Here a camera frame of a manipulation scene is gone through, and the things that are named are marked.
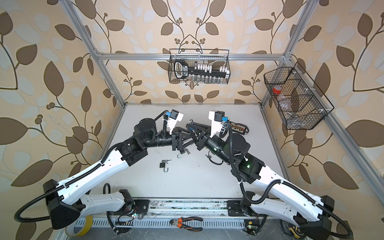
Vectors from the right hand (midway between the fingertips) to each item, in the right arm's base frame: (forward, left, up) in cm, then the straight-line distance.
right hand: (189, 126), depth 55 cm
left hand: (-2, -3, -5) cm, 6 cm away
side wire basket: (+19, -55, -8) cm, 59 cm away
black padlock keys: (+6, +17, -42) cm, 46 cm away
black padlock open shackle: (+3, +18, -43) cm, 47 cm away
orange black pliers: (-26, +7, -42) cm, 49 cm away
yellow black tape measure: (-31, -45, -39) cm, 67 cm away
